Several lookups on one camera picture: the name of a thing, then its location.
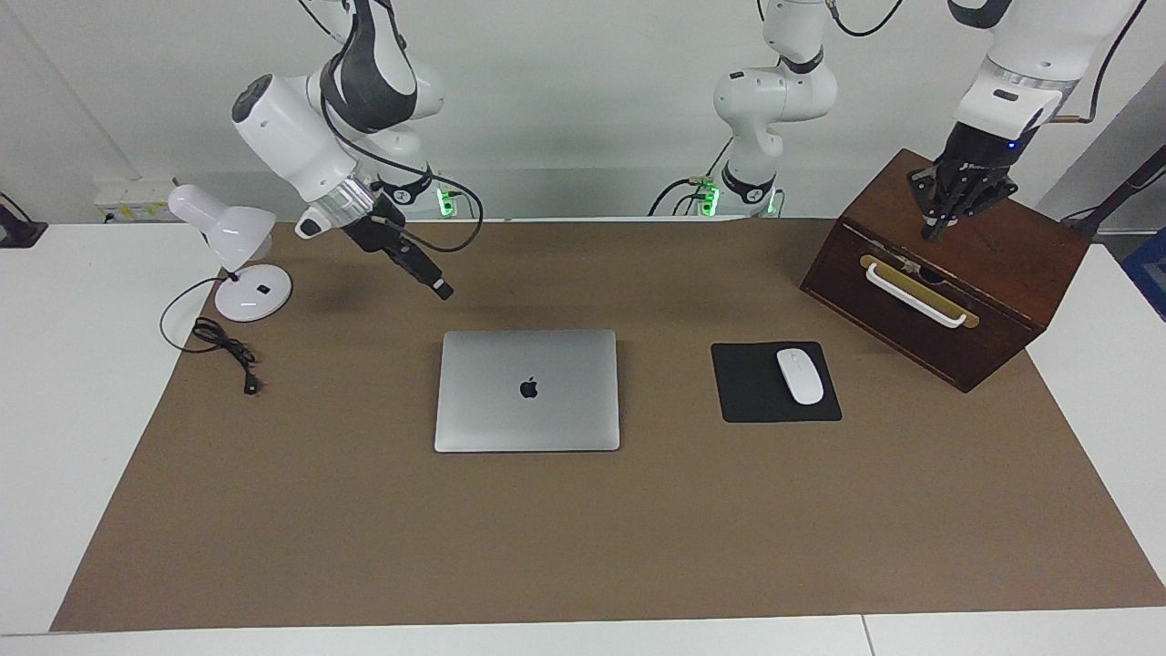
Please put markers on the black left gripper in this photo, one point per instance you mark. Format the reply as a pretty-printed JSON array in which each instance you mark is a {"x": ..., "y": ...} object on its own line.
[{"x": 975, "y": 155}]

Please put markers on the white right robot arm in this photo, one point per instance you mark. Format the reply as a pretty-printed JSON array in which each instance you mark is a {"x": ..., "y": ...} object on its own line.
[{"x": 291, "y": 137}]

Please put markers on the white desk lamp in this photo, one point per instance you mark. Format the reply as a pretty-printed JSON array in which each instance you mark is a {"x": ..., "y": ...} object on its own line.
[{"x": 241, "y": 305}]

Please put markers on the dark brown wooden box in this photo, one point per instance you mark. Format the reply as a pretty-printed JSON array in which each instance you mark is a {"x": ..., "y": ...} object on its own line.
[{"x": 1002, "y": 264}]

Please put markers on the brown table mat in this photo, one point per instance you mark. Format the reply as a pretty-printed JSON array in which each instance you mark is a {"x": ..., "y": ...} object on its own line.
[{"x": 638, "y": 528}]

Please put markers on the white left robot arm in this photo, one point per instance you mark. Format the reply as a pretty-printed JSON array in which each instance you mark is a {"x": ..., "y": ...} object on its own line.
[{"x": 774, "y": 91}]

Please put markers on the black camera stand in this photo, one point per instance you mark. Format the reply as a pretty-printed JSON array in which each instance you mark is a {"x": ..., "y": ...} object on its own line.
[{"x": 1120, "y": 196}]

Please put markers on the white computer mouse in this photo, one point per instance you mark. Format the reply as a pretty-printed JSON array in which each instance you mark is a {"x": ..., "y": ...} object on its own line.
[{"x": 800, "y": 375}]

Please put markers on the white wall power strip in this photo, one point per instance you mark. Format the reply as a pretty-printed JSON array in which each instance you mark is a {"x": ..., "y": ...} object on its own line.
[{"x": 137, "y": 193}]

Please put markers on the black mouse pad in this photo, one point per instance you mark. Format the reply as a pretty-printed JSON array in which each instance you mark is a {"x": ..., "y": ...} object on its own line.
[{"x": 747, "y": 392}]

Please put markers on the black clamp mount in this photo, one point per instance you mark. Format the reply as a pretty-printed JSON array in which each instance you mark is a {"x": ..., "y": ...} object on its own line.
[{"x": 18, "y": 232}]

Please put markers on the silver Apple laptop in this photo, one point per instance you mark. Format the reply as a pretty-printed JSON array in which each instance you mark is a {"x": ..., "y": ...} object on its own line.
[{"x": 565, "y": 410}]

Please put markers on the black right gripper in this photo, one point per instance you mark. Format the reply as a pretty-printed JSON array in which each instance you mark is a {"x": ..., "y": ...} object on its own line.
[{"x": 375, "y": 234}]

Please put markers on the blue bin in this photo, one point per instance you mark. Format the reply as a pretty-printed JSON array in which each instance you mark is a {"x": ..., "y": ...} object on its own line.
[{"x": 1150, "y": 273}]

